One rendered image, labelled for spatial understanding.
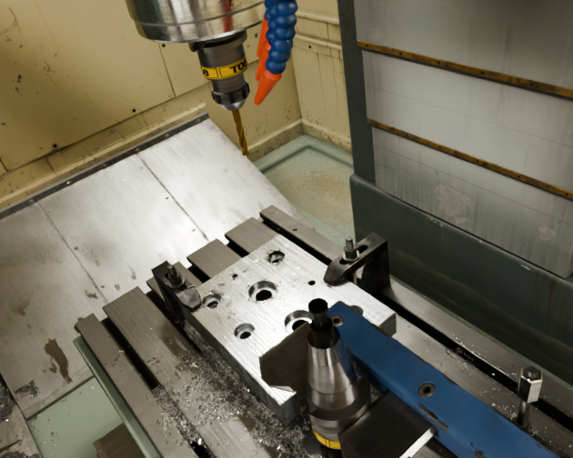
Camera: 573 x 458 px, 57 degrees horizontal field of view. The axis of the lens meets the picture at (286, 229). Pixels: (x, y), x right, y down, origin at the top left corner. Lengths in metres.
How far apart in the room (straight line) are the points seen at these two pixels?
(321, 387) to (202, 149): 1.36
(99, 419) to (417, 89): 0.98
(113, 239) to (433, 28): 1.02
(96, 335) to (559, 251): 0.85
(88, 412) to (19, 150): 0.73
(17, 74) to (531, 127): 1.23
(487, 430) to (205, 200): 1.28
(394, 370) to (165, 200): 1.23
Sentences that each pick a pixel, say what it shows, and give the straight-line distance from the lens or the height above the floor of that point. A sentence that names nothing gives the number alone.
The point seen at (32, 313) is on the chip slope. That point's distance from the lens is 1.51.
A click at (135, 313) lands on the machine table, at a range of 1.08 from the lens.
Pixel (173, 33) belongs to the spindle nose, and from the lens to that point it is 0.53.
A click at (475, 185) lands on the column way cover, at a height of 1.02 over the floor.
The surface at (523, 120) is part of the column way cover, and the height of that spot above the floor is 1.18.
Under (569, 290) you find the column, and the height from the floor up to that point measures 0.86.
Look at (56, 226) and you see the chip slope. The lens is 1.62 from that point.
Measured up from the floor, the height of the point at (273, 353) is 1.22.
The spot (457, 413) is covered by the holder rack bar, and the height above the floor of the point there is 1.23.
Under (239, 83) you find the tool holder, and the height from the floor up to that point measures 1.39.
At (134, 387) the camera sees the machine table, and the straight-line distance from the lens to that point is 0.96.
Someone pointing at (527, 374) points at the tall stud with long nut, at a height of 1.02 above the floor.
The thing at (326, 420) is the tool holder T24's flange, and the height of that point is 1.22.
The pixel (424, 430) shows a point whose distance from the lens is 0.46.
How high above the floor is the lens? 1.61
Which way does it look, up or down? 38 degrees down
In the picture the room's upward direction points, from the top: 12 degrees counter-clockwise
